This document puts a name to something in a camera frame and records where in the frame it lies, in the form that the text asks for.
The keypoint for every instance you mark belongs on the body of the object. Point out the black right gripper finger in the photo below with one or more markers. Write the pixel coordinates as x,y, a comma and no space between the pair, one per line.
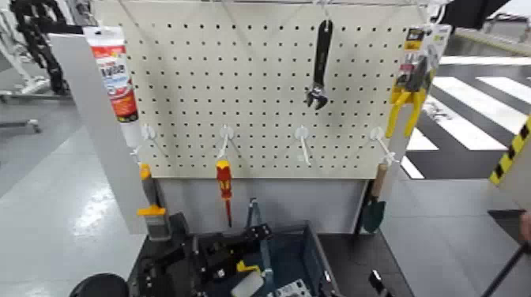
378,283

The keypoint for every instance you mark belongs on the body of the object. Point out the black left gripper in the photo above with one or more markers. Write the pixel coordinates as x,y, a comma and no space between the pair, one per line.
222,255

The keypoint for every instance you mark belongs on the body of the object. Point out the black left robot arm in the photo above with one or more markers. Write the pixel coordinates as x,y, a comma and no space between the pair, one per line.
157,273

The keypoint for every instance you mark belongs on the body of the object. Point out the yellow crate latch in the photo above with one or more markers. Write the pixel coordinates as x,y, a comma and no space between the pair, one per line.
247,267

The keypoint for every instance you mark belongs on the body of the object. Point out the blue plastic crate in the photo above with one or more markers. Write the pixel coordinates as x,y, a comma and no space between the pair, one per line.
290,257

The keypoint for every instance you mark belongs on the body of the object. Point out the grey stand back panel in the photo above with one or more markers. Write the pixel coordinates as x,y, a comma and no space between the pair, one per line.
282,203

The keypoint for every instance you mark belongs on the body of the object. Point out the white rectangular object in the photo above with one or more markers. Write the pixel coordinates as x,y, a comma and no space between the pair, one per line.
247,286

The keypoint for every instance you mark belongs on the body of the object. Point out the red yellow screwdriver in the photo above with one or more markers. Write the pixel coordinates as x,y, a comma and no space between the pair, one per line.
224,178

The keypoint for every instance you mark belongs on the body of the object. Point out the grey device with buttons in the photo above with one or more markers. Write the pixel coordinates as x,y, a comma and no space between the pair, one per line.
292,290

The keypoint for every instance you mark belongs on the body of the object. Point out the white pegboard hook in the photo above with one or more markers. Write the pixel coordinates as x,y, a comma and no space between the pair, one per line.
302,134
377,134
147,132
226,132
325,8

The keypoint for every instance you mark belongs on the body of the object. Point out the black pole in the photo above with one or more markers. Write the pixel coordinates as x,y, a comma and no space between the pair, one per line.
506,269

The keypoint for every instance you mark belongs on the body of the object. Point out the beige perforated pegboard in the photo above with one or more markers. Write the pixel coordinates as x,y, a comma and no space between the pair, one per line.
257,83

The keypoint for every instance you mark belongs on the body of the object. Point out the black round dome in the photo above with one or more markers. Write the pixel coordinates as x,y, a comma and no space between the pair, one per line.
99,287

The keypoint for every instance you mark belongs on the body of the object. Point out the black adjustable wrench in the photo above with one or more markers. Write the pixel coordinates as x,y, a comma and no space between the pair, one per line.
321,58

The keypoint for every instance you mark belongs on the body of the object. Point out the yellow black striped barrier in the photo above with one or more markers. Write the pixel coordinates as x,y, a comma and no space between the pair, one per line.
510,151

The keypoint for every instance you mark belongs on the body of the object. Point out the yellow pliers in package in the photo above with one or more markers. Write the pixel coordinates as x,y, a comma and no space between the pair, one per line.
415,78

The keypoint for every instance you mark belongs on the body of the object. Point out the white red sealant tube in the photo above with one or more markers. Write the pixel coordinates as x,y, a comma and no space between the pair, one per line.
116,78

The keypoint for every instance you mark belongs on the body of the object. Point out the black angular object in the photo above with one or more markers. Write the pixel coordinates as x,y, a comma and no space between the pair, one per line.
468,12

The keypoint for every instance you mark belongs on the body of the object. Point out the white metal frame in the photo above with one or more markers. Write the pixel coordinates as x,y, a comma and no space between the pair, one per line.
16,70

